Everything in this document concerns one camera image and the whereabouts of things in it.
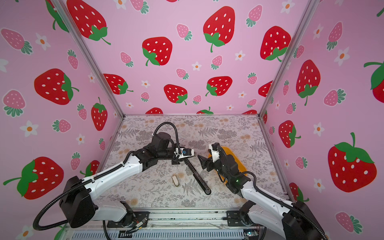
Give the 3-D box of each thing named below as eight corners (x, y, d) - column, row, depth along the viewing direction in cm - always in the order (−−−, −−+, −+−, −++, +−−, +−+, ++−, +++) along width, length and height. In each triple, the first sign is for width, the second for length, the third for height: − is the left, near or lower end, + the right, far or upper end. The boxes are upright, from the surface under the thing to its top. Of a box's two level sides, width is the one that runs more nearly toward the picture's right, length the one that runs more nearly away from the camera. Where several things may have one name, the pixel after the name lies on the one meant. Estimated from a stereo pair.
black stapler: (206, 196, 83) (207, 195, 81) (182, 162, 97) (181, 160, 95) (211, 192, 85) (212, 191, 83) (186, 159, 98) (186, 157, 96)
